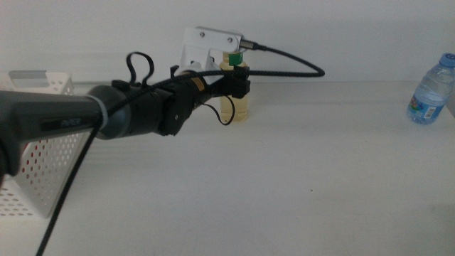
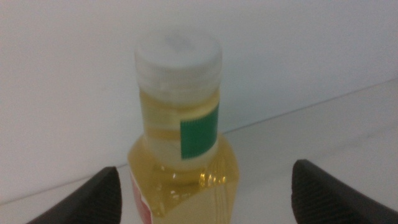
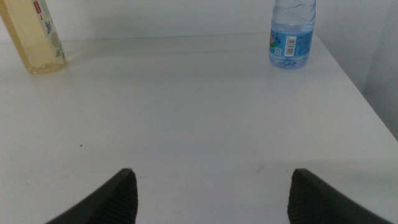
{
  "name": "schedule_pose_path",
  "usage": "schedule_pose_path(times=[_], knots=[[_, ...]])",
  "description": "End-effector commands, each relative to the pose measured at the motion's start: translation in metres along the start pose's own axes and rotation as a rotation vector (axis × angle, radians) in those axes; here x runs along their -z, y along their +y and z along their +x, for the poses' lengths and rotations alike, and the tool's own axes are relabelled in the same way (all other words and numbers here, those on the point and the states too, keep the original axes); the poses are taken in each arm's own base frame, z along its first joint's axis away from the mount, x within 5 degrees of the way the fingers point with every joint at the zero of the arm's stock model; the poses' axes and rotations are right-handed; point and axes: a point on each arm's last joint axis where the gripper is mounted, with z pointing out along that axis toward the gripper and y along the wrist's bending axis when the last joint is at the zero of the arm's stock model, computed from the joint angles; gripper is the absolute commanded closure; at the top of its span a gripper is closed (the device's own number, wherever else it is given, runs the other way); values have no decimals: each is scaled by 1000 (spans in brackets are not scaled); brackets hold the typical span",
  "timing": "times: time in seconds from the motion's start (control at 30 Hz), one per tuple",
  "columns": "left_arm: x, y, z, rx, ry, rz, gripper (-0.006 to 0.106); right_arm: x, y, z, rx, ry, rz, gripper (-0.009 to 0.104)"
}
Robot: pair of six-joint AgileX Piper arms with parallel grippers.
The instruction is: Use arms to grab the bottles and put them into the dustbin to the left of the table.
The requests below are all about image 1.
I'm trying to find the yellow liquid bottle green label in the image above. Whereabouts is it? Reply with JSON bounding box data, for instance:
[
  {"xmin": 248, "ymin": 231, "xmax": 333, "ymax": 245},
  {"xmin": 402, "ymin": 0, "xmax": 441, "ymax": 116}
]
[{"xmin": 218, "ymin": 50, "xmax": 249, "ymax": 123}]

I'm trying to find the clear water bottle blue cap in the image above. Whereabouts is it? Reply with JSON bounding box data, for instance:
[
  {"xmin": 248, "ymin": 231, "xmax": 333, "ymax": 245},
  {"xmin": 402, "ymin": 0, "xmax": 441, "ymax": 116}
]
[{"xmin": 406, "ymin": 53, "xmax": 455, "ymax": 125}]

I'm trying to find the white perforated plastic basket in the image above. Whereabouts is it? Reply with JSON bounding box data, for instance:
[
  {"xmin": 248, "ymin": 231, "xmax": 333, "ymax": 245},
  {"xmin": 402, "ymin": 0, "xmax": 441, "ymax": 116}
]
[{"xmin": 0, "ymin": 70, "xmax": 90, "ymax": 218}]

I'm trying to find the thin black cable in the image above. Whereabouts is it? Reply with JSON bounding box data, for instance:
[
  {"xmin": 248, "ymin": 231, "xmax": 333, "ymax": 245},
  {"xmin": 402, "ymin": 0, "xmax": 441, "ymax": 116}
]
[
  {"xmin": 126, "ymin": 51, "xmax": 156, "ymax": 89},
  {"xmin": 198, "ymin": 94, "xmax": 236, "ymax": 127}
]

